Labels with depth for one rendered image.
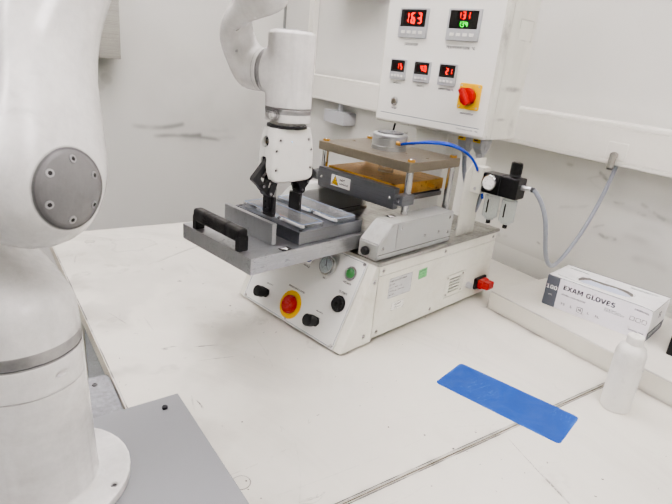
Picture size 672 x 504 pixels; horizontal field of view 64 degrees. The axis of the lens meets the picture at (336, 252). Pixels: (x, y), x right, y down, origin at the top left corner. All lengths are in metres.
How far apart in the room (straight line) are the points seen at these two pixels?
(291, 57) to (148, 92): 1.65
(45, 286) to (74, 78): 0.20
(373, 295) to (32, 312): 0.66
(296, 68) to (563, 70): 0.86
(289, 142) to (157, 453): 0.56
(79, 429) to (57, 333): 0.12
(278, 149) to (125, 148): 1.65
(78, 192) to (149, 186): 2.13
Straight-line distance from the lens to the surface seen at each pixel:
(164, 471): 0.73
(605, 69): 1.56
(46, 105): 0.53
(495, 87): 1.25
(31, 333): 0.59
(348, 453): 0.85
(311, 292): 1.13
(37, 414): 0.63
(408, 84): 1.37
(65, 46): 0.57
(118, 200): 2.63
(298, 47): 0.98
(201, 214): 1.01
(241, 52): 1.02
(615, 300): 1.30
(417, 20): 1.37
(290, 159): 1.01
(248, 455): 0.83
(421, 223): 1.13
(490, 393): 1.05
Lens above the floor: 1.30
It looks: 20 degrees down
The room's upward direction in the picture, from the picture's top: 6 degrees clockwise
